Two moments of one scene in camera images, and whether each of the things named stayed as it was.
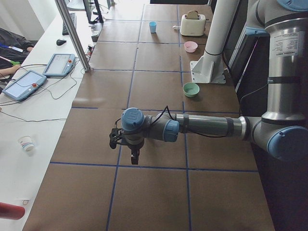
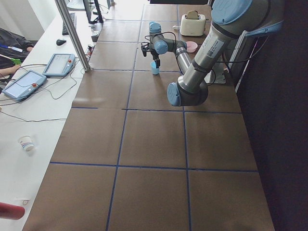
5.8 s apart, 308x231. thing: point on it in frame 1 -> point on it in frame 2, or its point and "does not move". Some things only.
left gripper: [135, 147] -> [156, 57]
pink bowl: [190, 46] does not move
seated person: [13, 48] does not move
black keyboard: [65, 30] does not move
